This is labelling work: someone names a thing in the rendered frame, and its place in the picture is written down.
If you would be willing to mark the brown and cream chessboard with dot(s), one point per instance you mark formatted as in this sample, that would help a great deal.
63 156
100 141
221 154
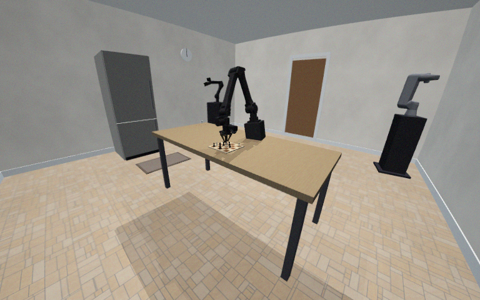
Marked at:
227 149

